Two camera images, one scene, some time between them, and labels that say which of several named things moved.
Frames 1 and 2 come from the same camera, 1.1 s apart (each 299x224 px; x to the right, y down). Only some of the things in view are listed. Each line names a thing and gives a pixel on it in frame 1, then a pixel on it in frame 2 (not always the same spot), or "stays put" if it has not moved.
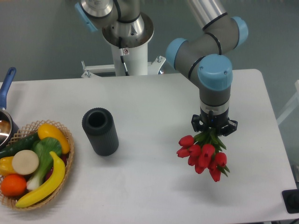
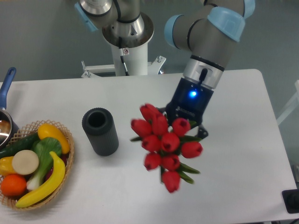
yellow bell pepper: [6, 166] stays put
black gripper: [214, 120] → [190, 101]
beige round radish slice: [25, 162] stays put
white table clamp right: [153, 67] stays put
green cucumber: [25, 143] stays put
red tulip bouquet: [204, 151] → [163, 145]
